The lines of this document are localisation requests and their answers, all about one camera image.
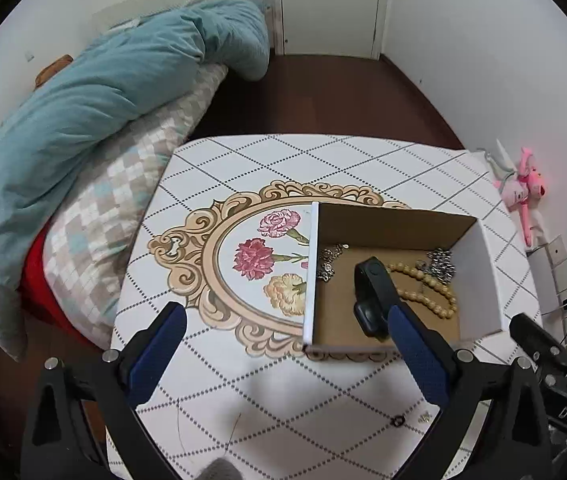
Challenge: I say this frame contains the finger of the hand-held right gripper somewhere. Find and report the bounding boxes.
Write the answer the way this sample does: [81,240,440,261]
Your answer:
[509,312,567,363]

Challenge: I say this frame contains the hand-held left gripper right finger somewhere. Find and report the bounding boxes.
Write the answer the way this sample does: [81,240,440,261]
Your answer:
[387,304,554,480]

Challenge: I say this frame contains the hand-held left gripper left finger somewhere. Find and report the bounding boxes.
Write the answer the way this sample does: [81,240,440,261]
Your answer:
[21,301,188,480]

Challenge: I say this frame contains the cardboard box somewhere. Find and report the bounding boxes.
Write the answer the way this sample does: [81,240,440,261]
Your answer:
[303,201,505,361]

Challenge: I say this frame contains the black smart band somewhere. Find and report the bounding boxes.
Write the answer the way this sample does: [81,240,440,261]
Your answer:
[353,256,399,343]

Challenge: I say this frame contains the pink plush toy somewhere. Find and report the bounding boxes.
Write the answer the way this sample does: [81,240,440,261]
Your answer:
[495,147,549,247]

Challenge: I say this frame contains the red cloth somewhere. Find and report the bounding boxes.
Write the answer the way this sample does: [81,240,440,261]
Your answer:
[18,232,110,352]

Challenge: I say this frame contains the white clothes hanger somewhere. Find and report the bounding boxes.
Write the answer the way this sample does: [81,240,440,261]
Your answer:
[475,139,515,177]

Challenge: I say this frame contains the checkered pillow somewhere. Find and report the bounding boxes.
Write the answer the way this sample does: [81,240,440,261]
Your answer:
[42,62,230,351]

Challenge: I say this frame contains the white floral patterned table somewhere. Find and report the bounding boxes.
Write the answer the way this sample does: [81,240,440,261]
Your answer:
[106,133,544,480]

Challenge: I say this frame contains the teal duvet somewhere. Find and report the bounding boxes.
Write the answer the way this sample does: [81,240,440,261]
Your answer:
[0,0,271,362]

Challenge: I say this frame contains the brown wooden headboard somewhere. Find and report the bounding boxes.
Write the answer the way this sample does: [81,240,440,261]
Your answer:
[34,54,75,89]

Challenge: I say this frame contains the white door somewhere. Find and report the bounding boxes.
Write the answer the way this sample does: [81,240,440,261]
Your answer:
[278,0,392,59]

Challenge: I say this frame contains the white wall sockets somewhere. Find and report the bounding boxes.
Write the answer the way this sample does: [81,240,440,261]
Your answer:
[527,234,567,357]

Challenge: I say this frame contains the beige beaded bracelet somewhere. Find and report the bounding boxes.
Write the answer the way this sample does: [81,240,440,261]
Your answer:
[387,260,459,320]

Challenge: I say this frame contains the chunky silver chain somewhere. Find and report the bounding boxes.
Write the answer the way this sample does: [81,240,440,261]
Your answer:
[416,247,457,288]

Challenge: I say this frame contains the thin silver necklace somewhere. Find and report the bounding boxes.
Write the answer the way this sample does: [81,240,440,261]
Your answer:
[316,243,349,282]

